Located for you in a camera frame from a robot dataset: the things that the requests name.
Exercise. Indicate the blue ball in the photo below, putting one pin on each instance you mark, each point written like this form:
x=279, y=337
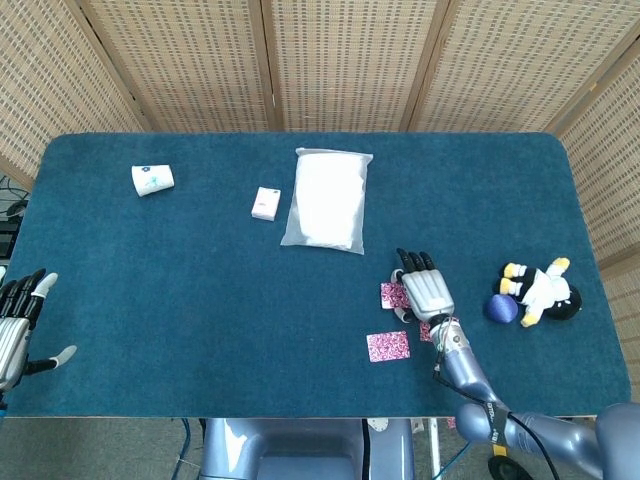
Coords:
x=501, y=309

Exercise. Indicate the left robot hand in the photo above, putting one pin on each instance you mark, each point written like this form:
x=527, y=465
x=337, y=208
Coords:
x=12, y=335

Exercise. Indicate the woven wooden folding screen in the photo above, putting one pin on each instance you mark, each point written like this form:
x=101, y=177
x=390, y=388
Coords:
x=350, y=65

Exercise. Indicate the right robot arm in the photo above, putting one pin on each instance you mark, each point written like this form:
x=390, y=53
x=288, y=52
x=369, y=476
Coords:
x=462, y=370

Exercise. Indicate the white plastic bag package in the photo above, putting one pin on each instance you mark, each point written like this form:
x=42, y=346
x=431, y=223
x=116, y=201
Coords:
x=327, y=200

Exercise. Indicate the small white tissue pack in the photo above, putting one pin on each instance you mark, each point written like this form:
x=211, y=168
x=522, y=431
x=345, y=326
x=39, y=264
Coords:
x=265, y=204

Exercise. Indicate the black white penguin plush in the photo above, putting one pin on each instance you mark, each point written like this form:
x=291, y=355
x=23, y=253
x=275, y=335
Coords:
x=542, y=292

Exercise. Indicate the blue-grey robot torso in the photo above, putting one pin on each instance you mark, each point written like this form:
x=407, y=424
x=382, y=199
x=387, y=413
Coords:
x=300, y=450

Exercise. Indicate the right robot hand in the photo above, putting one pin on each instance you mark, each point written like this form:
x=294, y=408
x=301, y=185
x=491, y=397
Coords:
x=427, y=290

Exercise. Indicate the white table leg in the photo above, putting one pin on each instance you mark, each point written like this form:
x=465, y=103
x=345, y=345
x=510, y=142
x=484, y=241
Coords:
x=433, y=445

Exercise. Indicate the pink patterned card stack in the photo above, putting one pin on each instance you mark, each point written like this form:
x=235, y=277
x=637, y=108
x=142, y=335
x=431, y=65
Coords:
x=392, y=296

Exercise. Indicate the blue felt table mat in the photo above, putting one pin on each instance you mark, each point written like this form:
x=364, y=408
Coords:
x=200, y=300

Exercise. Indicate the white printed paper cup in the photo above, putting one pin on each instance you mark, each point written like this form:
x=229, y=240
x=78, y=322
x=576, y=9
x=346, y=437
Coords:
x=152, y=181

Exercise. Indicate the black electronic device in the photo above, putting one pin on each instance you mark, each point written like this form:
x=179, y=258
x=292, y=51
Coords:
x=6, y=240

